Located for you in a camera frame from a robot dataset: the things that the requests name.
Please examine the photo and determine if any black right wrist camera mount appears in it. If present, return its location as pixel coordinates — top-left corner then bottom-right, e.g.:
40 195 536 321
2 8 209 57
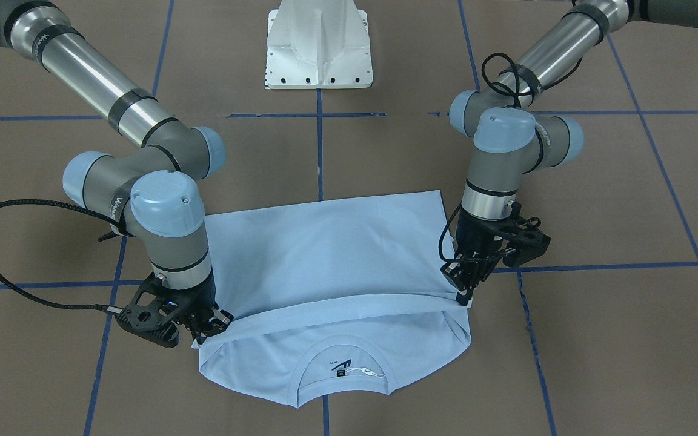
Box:
116 273 179 348

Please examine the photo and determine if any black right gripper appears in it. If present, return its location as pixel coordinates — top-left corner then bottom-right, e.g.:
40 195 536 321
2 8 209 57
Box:
173 280 234 346

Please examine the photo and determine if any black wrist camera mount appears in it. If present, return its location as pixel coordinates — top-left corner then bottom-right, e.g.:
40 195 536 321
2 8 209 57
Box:
116 273 179 348
499 216 551 268

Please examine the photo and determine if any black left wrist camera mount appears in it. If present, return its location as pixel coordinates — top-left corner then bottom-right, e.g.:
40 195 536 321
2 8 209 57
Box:
499 216 551 268

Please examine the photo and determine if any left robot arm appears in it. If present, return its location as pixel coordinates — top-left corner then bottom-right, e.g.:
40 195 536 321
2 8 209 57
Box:
441 1 698 306

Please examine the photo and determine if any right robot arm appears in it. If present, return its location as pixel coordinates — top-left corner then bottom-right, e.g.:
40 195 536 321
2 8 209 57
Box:
0 1 233 348

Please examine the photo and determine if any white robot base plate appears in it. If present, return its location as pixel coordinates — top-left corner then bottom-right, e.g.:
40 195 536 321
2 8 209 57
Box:
264 1 374 90

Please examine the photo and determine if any light blue t-shirt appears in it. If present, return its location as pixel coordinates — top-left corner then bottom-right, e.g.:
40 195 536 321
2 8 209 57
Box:
198 190 471 408

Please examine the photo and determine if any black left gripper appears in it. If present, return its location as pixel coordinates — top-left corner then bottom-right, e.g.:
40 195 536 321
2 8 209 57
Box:
441 209 507 306

